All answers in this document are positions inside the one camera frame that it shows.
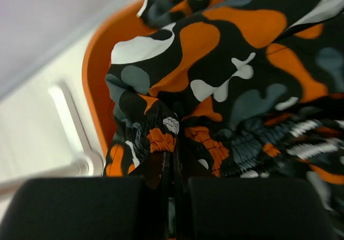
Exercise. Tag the orange black camouflage shorts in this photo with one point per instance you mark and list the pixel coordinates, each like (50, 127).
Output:
(251, 88)

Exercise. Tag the metal clothes rack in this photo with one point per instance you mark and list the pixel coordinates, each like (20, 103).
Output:
(86, 162)

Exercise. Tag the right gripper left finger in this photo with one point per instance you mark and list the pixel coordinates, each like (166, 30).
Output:
(130, 207)

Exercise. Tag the orange plastic basket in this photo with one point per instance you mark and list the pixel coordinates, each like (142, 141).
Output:
(107, 49)

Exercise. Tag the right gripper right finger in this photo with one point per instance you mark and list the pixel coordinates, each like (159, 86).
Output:
(208, 207)

